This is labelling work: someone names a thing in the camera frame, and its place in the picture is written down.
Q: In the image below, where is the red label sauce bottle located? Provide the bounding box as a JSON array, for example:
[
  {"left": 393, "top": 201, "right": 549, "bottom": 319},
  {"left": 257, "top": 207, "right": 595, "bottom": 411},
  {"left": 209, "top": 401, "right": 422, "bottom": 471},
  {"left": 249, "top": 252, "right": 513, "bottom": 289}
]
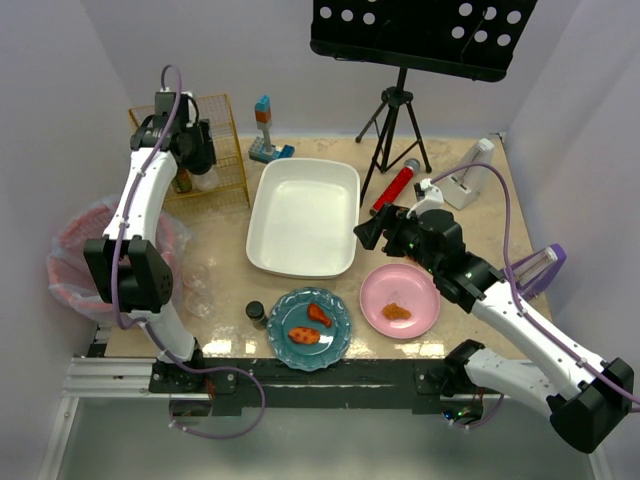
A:
[{"left": 172, "top": 168, "right": 193, "bottom": 195}]

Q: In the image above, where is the small black cap spice jar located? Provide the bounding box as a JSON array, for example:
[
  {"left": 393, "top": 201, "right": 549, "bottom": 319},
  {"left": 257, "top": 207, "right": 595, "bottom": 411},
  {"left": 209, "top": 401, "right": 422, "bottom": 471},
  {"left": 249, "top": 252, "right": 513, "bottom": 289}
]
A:
[{"left": 245, "top": 300, "right": 268, "bottom": 330}]

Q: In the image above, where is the black lid shaker jar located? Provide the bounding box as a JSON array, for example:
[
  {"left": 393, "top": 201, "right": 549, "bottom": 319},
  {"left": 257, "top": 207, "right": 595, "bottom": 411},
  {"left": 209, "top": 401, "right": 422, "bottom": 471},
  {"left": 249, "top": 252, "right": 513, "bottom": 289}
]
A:
[{"left": 192, "top": 166, "right": 221, "bottom": 192}]

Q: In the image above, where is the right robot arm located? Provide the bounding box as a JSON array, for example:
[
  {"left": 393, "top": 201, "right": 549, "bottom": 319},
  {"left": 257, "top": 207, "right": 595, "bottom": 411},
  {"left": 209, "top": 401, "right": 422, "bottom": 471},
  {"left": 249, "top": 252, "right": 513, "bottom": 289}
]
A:
[{"left": 354, "top": 204, "right": 638, "bottom": 453}]

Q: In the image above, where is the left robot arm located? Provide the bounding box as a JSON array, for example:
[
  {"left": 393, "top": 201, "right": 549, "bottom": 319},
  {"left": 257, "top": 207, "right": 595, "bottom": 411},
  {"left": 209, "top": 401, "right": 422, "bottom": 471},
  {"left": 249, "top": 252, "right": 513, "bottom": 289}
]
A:
[{"left": 83, "top": 88, "right": 216, "bottom": 389}]

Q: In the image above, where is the pink plate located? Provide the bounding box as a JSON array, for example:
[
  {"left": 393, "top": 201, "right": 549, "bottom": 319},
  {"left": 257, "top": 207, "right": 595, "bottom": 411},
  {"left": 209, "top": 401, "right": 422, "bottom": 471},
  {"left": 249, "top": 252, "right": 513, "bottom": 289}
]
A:
[{"left": 359, "top": 263, "right": 440, "bottom": 340}]

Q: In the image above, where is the white metronome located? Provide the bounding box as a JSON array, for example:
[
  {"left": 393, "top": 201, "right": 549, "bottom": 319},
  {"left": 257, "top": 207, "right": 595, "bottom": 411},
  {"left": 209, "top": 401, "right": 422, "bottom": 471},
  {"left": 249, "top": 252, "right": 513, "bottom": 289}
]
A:
[{"left": 439, "top": 138, "right": 495, "bottom": 210}]

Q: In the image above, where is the white rectangular baking dish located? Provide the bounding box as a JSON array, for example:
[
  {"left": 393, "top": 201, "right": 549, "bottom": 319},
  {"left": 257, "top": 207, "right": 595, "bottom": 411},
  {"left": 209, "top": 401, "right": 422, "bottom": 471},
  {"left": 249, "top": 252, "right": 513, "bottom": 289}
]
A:
[{"left": 246, "top": 158, "right": 360, "bottom": 279}]

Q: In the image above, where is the toy brick tower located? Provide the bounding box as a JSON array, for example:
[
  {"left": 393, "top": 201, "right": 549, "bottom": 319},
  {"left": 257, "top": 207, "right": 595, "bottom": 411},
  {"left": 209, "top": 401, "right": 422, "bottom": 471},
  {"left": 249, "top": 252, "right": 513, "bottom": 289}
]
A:
[{"left": 248, "top": 95, "right": 295, "bottom": 164}]

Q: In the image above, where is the red glitter microphone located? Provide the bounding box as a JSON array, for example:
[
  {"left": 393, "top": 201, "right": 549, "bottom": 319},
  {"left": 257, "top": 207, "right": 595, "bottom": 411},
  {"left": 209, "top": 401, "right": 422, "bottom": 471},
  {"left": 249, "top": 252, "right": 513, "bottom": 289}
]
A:
[{"left": 369, "top": 158, "right": 420, "bottom": 216}]

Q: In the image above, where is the orange fried nugget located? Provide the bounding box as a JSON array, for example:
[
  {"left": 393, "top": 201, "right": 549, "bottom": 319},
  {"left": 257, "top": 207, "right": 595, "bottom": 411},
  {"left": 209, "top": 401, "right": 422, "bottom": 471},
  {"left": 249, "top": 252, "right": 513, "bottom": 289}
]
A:
[{"left": 382, "top": 303, "right": 412, "bottom": 321}]

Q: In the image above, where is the toy chicken drumstick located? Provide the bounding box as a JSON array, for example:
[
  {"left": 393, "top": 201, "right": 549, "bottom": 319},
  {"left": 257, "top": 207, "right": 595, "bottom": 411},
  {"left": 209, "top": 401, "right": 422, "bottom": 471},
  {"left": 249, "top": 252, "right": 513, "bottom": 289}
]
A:
[{"left": 307, "top": 303, "right": 333, "bottom": 328}]

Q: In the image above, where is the teal scalloped plate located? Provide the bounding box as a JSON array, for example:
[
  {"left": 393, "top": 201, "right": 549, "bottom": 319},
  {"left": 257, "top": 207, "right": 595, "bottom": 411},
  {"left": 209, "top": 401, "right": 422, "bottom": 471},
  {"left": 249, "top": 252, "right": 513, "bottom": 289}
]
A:
[{"left": 267, "top": 287, "right": 352, "bottom": 372}]

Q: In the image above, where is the toy grilled meat piece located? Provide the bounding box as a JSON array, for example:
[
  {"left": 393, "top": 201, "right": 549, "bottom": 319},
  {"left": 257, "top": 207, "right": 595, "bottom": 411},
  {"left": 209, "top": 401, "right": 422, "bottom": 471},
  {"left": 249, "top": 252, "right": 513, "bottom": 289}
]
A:
[{"left": 288, "top": 326, "right": 321, "bottom": 345}]

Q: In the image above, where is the clear glass cup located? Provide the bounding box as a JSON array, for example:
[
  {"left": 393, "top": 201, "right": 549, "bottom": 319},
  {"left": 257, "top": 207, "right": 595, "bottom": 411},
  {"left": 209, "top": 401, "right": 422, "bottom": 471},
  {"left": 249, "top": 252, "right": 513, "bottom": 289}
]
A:
[
  {"left": 184, "top": 291, "right": 214, "bottom": 319},
  {"left": 182, "top": 263, "right": 210, "bottom": 293}
]

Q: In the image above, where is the pink trash basket with bag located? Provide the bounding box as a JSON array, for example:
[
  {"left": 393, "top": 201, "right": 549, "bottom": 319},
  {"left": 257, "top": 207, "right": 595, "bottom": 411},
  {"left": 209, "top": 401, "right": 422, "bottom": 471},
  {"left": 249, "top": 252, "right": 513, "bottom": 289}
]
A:
[{"left": 46, "top": 195, "right": 192, "bottom": 326}]

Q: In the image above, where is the black music stand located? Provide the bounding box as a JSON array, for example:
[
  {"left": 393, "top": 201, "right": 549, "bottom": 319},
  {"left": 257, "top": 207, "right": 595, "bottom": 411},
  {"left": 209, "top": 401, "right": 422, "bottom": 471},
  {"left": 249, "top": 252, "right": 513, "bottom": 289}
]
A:
[{"left": 310, "top": 1, "right": 536, "bottom": 173}]

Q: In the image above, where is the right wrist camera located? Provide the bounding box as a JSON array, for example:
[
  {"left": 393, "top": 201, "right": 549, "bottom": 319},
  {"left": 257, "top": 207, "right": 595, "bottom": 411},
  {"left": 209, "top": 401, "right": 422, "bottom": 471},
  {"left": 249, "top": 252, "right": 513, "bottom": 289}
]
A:
[{"left": 406, "top": 178, "right": 444, "bottom": 219}]

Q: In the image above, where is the gold wire basket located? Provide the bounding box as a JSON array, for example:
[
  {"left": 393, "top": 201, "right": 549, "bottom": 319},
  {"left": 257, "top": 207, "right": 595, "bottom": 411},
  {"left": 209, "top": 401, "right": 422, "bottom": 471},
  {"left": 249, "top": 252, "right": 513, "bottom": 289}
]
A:
[{"left": 125, "top": 94, "right": 249, "bottom": 215}]

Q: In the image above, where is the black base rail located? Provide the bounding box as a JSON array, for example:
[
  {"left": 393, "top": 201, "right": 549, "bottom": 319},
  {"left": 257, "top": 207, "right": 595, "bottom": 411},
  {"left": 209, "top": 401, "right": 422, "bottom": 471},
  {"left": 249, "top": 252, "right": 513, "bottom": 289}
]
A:
[{"left": 149, "top": 358, "right": 479, "bottom": 416}]

